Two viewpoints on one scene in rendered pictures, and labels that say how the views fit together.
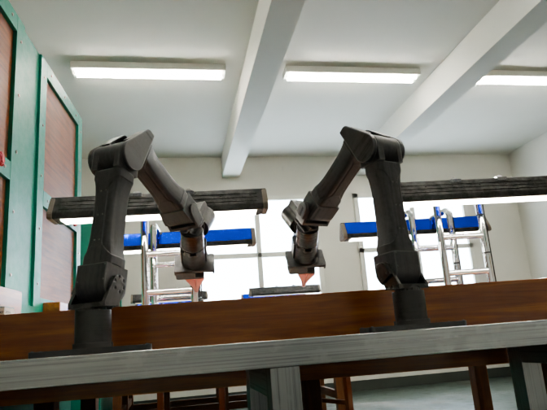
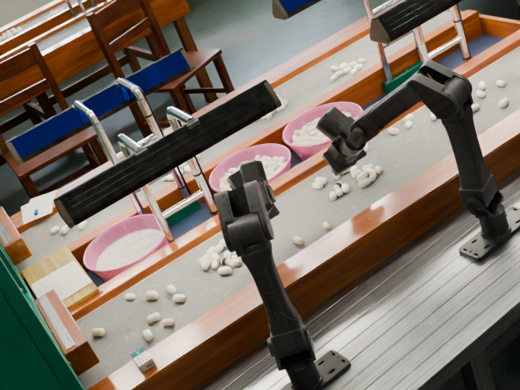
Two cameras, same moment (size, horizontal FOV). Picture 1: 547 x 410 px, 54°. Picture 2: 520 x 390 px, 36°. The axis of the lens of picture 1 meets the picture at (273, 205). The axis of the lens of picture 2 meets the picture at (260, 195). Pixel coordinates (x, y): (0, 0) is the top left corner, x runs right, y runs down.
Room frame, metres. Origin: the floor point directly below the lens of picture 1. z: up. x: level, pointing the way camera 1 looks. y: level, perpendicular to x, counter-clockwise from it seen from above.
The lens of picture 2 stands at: (-0.33, 0.55, 1.87)
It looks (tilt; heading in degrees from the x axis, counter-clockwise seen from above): 29 degrees down; 348
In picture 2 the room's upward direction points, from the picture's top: 22 degrees counter-clockwise
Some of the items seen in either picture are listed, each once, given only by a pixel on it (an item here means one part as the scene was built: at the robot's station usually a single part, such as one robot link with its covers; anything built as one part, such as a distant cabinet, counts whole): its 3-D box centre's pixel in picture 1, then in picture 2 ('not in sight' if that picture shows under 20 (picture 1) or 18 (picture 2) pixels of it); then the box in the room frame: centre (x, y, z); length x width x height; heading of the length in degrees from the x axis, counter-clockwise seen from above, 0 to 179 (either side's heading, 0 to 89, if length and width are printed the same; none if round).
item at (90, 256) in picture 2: not in sight; (131, 254); (1.77, 0.53, 0.72); 0.27 x 0.27 x 0.10
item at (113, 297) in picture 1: (95, 294); (291, 348); (0.98, 0.33, 0.77); 0.09 x 0.06 x 0.06; 69
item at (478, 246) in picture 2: (409, 308); (494, 221); (1.08, -0.25, 0.71); 0.20 x 0.07 x 0.08; 101
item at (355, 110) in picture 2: not in sight; (326, 135); (1.85, -0.19, 0.72); 0.27 x 0.27 x 0.10
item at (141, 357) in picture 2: (1, 311); (142, 359); (1.20, 0.62, 0.78); 0.06 x 0.04 x 0.02; 7
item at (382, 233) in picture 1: (388, 208); (465, 147); (1.10, -0.24, 0.92); 0.07 x 0.06 x 0.33; 122
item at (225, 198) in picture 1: (161, 204); (169, 148); (1.51, 0.33, 1.08); 0.62 x 0.08 x 0.07; 97
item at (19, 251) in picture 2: (63, 314); (8, 234); (2.08, 0.83, 0.83); 0.30 x 0.06 x 0.07; 7
